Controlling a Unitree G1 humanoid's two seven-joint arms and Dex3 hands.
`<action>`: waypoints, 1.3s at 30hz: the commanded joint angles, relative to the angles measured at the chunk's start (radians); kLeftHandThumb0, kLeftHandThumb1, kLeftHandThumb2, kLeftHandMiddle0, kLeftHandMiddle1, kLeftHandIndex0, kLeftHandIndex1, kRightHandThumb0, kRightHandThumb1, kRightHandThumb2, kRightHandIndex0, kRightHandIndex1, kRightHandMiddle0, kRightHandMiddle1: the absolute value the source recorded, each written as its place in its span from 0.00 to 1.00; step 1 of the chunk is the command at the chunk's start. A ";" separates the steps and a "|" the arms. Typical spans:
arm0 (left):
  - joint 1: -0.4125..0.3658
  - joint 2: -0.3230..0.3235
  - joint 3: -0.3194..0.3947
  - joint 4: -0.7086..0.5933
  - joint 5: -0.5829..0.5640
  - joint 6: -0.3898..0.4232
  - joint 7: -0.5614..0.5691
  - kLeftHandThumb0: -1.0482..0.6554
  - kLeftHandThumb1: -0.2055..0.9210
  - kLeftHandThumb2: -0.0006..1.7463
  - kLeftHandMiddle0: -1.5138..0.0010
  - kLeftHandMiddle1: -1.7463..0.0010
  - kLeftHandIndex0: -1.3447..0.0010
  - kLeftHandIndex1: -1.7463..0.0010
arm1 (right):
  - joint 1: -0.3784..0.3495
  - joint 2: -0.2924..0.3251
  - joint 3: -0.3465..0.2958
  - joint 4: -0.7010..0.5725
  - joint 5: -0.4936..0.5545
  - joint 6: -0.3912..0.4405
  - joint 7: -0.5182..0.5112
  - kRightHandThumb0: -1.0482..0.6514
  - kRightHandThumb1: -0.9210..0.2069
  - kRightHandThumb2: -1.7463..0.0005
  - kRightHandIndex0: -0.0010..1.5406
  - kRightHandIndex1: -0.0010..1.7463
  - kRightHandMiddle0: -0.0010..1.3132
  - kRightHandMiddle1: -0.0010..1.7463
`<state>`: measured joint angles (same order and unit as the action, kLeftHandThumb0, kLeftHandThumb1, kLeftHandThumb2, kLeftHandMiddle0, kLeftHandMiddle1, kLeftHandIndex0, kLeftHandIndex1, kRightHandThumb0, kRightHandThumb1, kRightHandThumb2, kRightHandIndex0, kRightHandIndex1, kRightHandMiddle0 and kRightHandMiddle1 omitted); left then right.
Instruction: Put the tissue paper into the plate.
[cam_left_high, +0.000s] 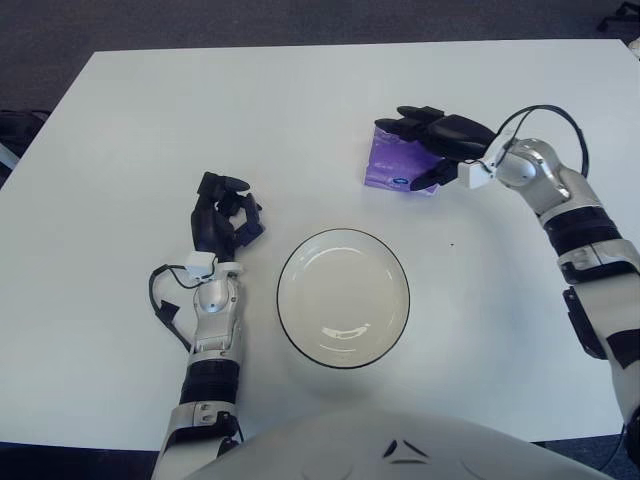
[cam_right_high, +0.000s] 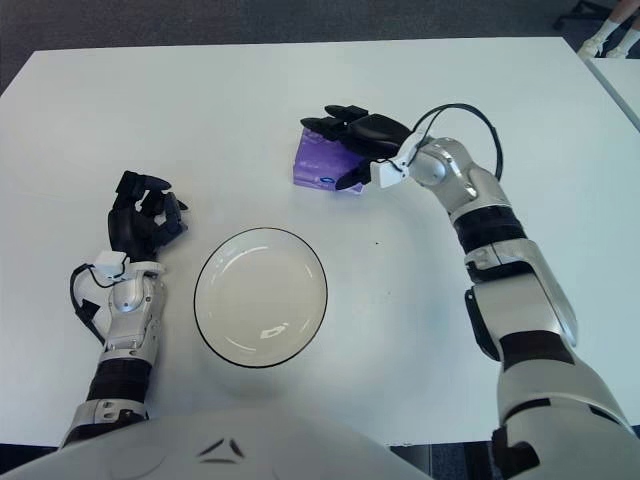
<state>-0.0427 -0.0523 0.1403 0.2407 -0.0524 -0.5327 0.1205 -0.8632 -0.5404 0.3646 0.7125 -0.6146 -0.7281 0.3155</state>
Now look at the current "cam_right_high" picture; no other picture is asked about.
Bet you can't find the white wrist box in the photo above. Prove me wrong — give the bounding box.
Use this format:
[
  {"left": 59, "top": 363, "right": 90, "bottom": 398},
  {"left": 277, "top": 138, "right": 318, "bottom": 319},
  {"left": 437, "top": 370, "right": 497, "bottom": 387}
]
[
  {"left": 94, "top": 251, "right": 129, "bottom": 279},
  {"left": 370, "top": 155, "right": 409, "bottom": 190}
]

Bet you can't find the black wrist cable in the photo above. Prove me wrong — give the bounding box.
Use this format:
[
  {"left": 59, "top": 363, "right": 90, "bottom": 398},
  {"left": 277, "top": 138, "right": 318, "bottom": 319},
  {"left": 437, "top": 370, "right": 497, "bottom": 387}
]
[
  {"left": 69, "top": 262, "right": 119, "bottom": 346},
  {"left": 410, "top": 103, "right": 504, "bottom": 179}
]

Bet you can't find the grey robot torso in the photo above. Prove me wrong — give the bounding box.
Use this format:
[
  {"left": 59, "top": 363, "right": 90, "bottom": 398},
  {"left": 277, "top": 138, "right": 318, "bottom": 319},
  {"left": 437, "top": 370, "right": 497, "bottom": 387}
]
[{"left": 0, "top": 403, "right": 431, "bottom": 480}]

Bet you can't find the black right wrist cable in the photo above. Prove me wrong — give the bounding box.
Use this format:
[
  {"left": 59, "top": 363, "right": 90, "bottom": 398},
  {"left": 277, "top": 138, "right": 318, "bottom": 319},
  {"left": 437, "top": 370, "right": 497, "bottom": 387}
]
[{"left": 410, "top": 103, "right": 504, "bottom": 179}]

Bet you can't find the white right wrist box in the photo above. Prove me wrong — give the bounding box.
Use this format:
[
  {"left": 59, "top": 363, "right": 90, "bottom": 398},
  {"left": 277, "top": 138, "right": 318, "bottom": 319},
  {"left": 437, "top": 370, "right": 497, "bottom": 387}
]
[{"left": 370, "top": 155, "right": 409, "bottom": 190}]

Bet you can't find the person leg white sock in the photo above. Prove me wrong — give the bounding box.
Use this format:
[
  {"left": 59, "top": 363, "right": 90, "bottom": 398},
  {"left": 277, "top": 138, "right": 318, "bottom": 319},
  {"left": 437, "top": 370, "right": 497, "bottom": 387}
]
[
  {"left": 605, "top": 27, "right": 640, "bottom": 59},
  {"left": 577, "top": 0, "right": 636, "bottom": 57}
]

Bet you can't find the purple tissue paper pack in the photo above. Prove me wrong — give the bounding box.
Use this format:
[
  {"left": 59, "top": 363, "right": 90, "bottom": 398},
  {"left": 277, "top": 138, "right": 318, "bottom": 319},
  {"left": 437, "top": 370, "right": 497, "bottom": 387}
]
[{"left": 291, "top": 127, "right": 374, "bottom": 195}]

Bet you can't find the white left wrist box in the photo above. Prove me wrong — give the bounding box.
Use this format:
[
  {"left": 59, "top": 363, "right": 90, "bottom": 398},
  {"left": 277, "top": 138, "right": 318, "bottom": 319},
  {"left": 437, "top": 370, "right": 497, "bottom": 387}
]
[{"left": 94, "top": 251, "right": 129, "bottom": 279}]

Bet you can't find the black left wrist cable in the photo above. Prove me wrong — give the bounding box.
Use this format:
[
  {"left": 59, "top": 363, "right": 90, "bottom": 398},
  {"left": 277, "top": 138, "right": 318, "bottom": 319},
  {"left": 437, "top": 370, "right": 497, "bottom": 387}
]
[{"left": 69, "top": 262, "right": 119, "bottom": 346}]

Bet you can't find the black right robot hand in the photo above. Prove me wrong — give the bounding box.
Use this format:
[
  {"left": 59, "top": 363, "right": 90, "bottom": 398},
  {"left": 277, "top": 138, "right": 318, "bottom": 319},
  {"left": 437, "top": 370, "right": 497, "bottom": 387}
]
[{"left": 299, "top": 103, "right": 414, "bottom": 192}]

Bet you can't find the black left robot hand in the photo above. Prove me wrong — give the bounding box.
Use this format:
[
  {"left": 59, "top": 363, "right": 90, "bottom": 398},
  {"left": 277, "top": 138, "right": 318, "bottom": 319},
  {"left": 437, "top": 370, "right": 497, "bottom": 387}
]
[{"left": 106, "top": 170, "right": 190, "bottom": 262}]

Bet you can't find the white plate black rim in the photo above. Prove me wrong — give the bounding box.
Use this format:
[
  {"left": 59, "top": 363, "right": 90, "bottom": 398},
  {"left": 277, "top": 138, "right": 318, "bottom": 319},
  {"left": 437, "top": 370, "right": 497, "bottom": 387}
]
[{"left": 193, "top": 227, "right": 330, "bottom": 369}]

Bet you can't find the white side table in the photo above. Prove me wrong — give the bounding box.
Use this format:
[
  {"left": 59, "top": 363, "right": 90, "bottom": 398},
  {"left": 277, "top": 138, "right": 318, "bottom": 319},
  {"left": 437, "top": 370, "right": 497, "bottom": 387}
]
[{"left": 584, "top": 57, "right": 640, "bottom": 129}]

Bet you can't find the black office chair base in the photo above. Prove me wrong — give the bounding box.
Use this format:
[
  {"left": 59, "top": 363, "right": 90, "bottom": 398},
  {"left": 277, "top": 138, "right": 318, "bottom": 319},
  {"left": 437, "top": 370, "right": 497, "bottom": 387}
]
[{"left": 552, "top": 0, "right": 621, "bottom": 31}]

